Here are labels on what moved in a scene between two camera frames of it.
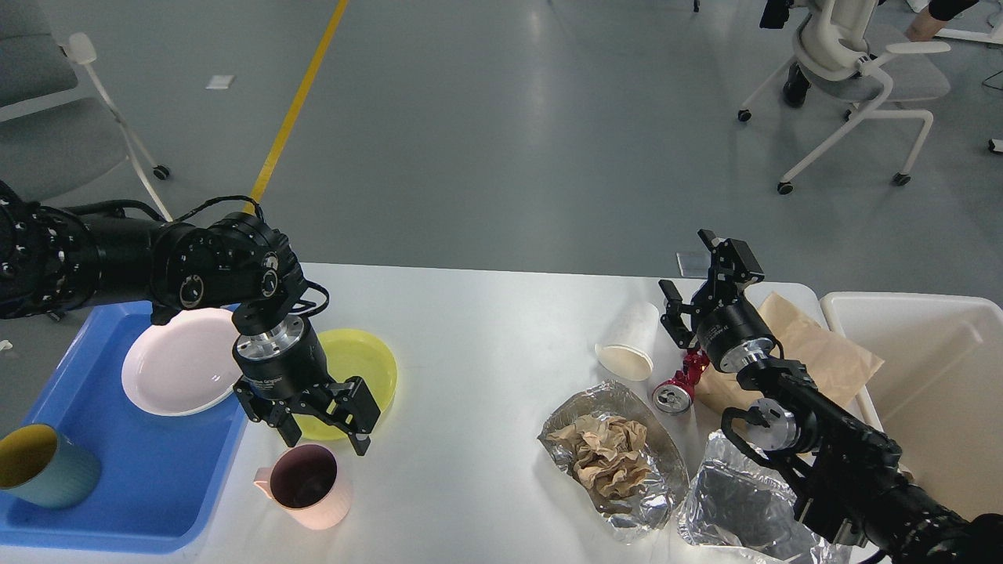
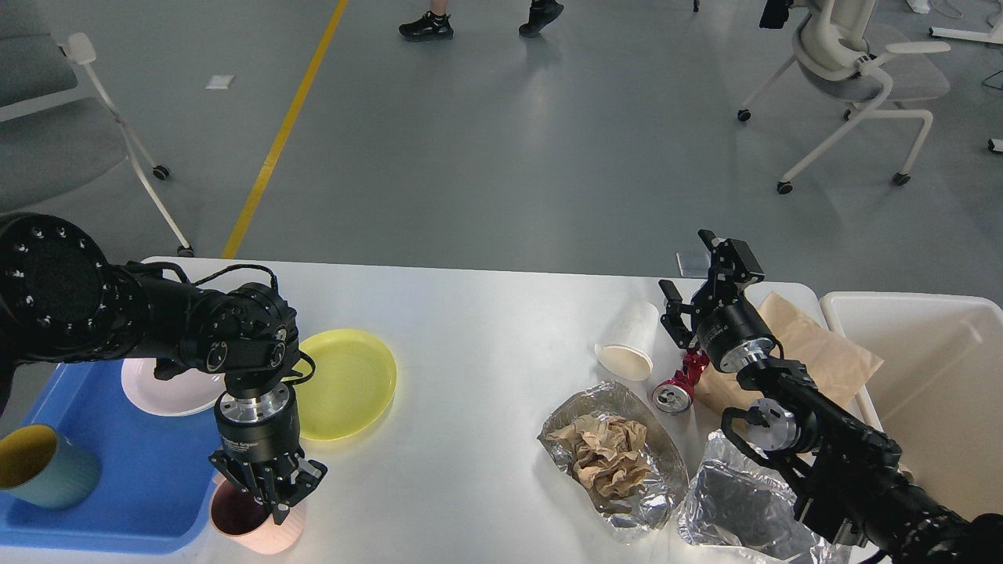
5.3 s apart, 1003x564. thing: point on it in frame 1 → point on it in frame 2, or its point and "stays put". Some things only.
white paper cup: (628, 349) stays put
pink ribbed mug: (305, 481) → (240, 516)
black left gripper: (283, 370) → (266, 430)
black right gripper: (730, 330) stays put
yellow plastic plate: (354, 352) stays put
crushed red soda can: (675, 395) stays put
